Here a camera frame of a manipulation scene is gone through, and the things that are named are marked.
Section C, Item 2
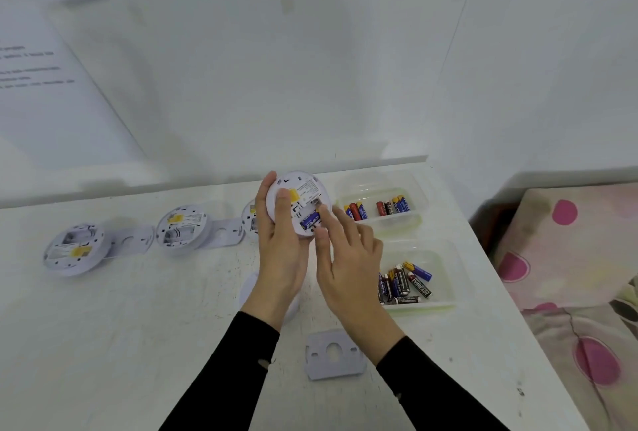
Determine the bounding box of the person's right forearm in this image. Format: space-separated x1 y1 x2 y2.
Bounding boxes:
374 335 509 431

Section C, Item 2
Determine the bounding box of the person's left hand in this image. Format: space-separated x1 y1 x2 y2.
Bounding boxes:
240 170 312 332

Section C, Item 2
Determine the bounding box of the white round smoke detector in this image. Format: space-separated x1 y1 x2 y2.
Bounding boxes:
241 198 261 236
42 224 113 277
265 171 334 238
238 271 302 319
155 204 210 252

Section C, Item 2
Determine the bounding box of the clear plastic container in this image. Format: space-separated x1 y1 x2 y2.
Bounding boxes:
331 169 429 237
371 238 475 315

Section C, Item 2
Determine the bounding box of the mounting plate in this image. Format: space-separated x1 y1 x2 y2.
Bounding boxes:
104 224 156 258
204 218 246 250
304 328 368 382

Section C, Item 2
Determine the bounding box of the white paper with text lines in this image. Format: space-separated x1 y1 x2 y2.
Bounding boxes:
0 2 146 167

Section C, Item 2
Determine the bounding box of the pink dotted bedsheet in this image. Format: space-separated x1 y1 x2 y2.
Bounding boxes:
523 305 638 431

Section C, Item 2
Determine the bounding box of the person's left forearm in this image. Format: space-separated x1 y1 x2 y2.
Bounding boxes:
159 309 282 431

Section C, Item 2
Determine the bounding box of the pink dotted pillow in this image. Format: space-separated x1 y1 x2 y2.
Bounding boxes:
493 181 638 315

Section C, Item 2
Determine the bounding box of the person's right hand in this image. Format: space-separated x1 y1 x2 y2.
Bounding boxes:
312 204 405 367

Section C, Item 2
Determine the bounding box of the brown patterned cloth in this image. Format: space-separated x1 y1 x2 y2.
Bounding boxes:
610 276 638 337

